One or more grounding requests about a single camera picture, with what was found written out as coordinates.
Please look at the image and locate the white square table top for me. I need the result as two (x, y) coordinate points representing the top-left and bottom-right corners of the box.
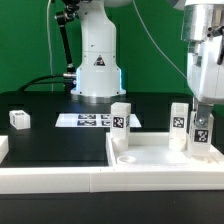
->
(106, 132), (224, 167)

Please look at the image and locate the white front fence bar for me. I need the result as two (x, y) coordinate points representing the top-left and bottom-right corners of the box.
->
(0, 167), (224, 194)

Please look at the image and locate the white left fence bar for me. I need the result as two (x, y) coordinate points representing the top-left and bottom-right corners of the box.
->
(0, 136), (9, 163)

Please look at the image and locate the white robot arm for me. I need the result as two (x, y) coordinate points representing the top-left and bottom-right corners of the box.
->
(72, 0), (224, 128)

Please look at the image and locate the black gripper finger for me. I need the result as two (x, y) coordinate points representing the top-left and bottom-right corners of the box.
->
(193, 98), (213, 128)

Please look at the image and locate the thin white cable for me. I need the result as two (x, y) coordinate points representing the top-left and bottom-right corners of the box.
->
(46, 0), (55, 92)

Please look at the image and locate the white sheet with tags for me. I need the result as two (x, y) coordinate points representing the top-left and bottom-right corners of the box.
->
(55, 113), (141, 128)

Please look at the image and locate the white fence bar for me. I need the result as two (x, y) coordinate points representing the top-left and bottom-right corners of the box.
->
(0, 136), (9, 163)
(0, 167), (224, 194)

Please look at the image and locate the black cable bundle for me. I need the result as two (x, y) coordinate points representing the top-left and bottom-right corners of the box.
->
(17, 74), (73, 93)

